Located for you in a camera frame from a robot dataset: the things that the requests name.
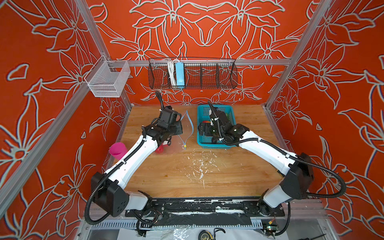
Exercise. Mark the pink plastic goblet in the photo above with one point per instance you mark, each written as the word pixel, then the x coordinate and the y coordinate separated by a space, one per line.
pixel 118 150

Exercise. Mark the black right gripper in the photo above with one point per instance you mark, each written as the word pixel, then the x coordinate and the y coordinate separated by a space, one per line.
pixel 206 131

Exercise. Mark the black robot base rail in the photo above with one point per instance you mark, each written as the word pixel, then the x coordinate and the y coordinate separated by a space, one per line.
pixel 220 212

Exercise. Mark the clear mesh wall bin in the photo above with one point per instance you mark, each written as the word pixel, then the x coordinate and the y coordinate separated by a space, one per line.
pixel 106 79

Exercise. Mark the yellow black tape measure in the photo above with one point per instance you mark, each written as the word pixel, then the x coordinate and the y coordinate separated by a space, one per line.
pixel 205 235

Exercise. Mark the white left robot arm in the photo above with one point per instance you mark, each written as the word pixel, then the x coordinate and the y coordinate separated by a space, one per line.
pixel 108 195

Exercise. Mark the clear zip top bag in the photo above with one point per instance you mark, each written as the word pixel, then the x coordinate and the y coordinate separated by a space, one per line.
pixel 178 143

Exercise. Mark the dark red apple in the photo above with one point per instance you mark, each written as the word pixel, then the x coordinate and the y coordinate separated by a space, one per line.
pixel 160 149

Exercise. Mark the light blue power strip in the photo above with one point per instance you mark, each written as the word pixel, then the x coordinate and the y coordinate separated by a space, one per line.
pixel 180 76

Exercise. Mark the teal plastic basket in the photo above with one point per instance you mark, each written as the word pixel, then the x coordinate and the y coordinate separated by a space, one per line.
pixel 204 141

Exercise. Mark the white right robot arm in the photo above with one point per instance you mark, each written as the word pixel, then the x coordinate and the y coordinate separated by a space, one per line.
pixel 216 122

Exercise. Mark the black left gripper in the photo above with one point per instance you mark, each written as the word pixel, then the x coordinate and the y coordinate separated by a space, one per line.
pixel 178 124

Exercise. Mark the black wire wall basket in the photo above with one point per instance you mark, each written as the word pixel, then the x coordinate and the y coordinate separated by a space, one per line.
pixel 200 73

